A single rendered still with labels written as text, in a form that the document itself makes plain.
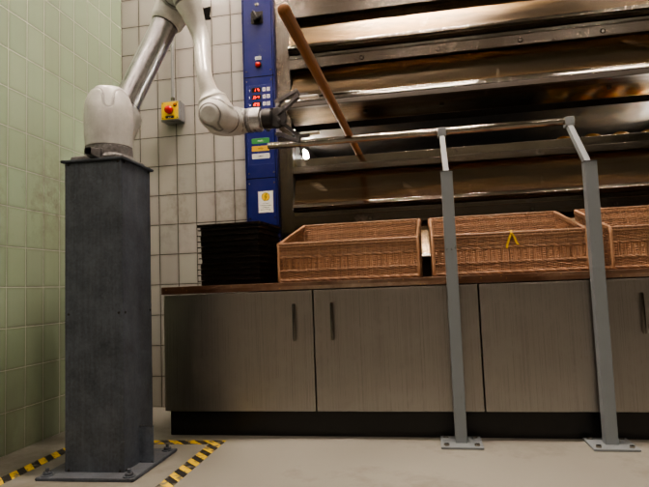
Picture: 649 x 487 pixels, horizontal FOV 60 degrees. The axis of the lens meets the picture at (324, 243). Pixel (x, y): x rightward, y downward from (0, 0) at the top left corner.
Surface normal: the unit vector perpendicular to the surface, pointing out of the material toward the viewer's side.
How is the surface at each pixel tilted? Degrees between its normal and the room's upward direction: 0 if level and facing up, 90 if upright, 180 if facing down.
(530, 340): 90
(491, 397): 90
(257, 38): 90
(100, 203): 90
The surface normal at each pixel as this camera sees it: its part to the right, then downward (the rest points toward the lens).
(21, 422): 0.98, -0.05
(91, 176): -0.15, -0.07
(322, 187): -0.18, -0.41
